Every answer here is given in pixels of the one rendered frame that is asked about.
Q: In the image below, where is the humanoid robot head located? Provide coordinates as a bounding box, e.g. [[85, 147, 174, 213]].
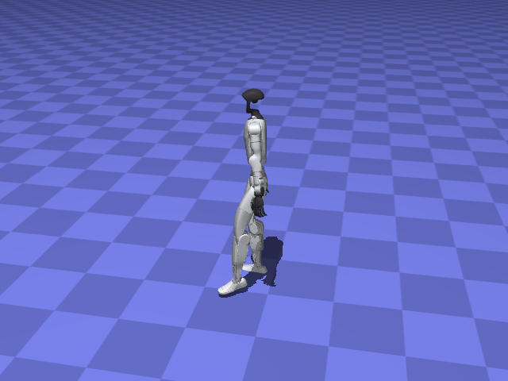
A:
[[242, 89, 264, 120]]

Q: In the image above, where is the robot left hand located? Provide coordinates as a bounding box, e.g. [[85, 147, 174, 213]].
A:
[[251, 187, 267, 217]]

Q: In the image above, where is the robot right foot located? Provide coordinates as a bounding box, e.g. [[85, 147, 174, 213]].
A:
[[242, 264, 267, 274]]

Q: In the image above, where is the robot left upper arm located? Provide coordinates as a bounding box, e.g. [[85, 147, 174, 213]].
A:
[[248, 122, 262, 163]]

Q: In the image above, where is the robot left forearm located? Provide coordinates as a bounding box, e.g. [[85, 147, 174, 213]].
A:
[[249, 156, 264, 194]]

